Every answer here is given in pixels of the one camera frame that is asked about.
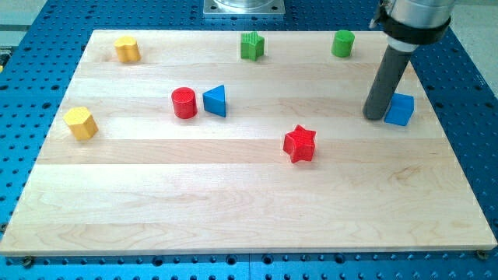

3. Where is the red star block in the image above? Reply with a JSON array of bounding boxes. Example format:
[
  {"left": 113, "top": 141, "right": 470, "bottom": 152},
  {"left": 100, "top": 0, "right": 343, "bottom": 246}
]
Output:
[{"left": 282, "top": 124, "right": 316, "bottom": 163}]

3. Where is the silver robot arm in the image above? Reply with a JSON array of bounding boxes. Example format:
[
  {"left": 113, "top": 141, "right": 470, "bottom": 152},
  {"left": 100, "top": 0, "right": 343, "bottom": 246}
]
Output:
[{"left": 369, "top": 0, "right": 456, "bottom": 53}]

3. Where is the green star block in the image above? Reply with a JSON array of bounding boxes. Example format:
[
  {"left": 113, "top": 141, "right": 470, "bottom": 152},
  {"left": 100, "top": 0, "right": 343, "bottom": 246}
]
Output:
[{"left": 240, "top": 31, "right": 265, "bottom": 61}]

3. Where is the blue cube block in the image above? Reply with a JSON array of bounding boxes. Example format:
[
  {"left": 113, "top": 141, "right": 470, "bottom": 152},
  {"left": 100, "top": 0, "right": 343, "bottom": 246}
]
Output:
[{"left": 384, "top": 93, "right": 415, "bottom": 126}]

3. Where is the blue triangle block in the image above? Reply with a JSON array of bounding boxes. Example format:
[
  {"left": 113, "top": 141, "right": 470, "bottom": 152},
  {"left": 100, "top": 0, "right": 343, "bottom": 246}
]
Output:
[{"left": 202, "top": 85, "right": 226, "bottom": 117}]

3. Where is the red cylinder block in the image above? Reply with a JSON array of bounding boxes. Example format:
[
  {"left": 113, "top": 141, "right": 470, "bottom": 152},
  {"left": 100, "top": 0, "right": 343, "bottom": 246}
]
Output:
[{"left": 171, "top": 87, "right": 198, "bottom": 119}]

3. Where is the light wooden board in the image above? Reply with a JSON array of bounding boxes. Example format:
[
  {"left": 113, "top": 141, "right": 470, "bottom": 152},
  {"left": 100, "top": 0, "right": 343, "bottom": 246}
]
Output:
[{"left": 1, "top": 30, "right": 496, "bottom": 256}]

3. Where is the green cylinder block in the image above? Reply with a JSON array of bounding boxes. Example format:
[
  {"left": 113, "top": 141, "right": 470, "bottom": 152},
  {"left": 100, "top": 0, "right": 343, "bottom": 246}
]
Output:
[{"left": 331, "top": 30, "right": 355, "bottom": 58}]

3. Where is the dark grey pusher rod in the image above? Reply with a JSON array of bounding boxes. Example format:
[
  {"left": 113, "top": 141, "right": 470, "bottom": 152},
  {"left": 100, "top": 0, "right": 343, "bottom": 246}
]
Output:
[{"left": 363, "top": 45, "right": 412, "bottom": 121}]

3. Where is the yellow heart block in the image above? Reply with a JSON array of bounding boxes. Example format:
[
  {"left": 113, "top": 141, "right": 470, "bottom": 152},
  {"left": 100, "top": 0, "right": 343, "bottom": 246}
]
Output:
[{"left": 114, "top": 36, "right": 141, "bottom": 63}]

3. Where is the yellow hexagon block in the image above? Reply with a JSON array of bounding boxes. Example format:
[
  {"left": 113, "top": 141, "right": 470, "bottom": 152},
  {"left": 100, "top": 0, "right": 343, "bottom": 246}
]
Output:
[{"left": 63, "top": 107, "right": 99, "bottom": 141}]

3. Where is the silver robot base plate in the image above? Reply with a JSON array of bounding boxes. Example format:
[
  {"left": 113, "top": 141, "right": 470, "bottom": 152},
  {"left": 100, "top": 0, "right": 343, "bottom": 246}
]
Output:
[{"left": 203, "top": 0, "right": 286, "bottom": 16}]

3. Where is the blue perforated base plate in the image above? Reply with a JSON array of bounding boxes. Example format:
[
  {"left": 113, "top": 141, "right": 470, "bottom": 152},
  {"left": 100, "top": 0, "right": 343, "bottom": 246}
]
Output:
[{"left": 1, "top": 0, "right": 497, "bottom": 280}]

